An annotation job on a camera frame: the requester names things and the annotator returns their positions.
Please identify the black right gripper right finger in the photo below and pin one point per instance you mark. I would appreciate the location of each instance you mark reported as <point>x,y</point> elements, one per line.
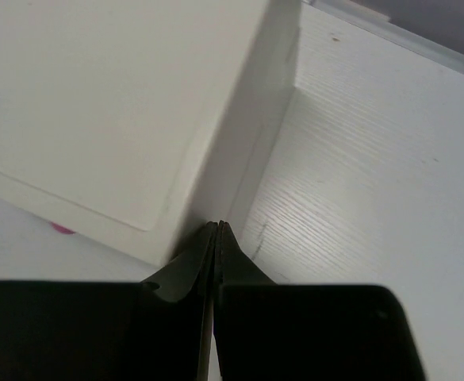
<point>270,331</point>

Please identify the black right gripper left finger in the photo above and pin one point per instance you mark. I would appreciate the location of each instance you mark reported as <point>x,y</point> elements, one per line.
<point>155,329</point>

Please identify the pink drawer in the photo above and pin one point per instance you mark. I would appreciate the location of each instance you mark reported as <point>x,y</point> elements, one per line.
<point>61,229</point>

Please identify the white drawer cabinet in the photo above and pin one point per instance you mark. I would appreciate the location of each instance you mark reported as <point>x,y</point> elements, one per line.
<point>133,123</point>

